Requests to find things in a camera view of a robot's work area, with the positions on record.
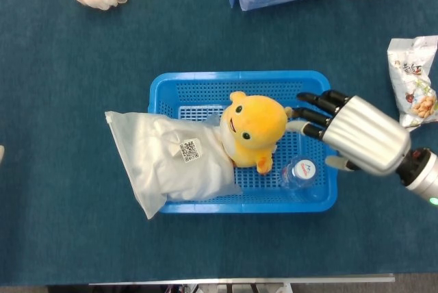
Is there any yellow plush toy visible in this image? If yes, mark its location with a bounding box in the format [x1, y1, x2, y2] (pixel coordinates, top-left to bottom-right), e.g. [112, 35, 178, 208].
[218, 90, 294, 176]

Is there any teal felt table cover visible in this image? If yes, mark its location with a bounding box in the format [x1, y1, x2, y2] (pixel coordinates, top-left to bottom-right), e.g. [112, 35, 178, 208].
[0, 0, 438, 288]

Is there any blue perforated plastic basket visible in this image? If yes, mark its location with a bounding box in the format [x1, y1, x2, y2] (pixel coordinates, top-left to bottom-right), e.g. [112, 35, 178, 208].
[149, 70, 339, 214]

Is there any silver metal frame bar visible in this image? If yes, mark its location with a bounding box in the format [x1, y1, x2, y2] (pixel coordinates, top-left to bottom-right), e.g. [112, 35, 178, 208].
[88, 273, 396, 293]

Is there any white garment in zip bag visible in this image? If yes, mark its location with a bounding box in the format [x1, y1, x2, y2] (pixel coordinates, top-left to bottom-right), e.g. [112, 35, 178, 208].
[104, 107, 244, 220]

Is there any silver peanut snack bag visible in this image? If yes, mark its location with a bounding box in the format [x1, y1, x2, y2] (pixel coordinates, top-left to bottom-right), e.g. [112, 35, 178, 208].
[387, 35, 438, 133]

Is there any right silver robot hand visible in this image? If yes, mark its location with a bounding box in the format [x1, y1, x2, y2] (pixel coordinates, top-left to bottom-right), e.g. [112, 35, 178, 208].
[296, 89, 412, 175]

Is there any clear plastic water bottle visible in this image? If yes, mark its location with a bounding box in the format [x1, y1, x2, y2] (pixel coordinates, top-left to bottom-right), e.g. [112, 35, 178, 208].
[279, 155, 325, 202]

